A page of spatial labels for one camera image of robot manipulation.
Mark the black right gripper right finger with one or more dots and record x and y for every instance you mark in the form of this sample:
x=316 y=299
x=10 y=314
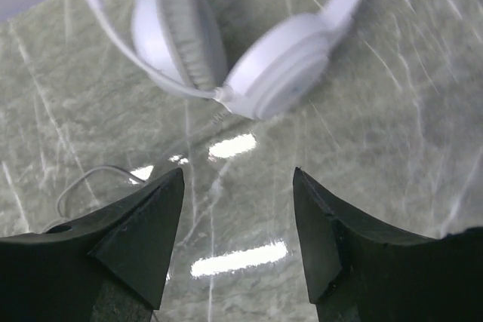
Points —
x=359 y=268

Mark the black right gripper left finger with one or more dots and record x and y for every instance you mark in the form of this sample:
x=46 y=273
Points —
x=110 y=265

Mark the white headphones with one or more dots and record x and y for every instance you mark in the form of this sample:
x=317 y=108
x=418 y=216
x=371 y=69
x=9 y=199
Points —
x=180 y=45

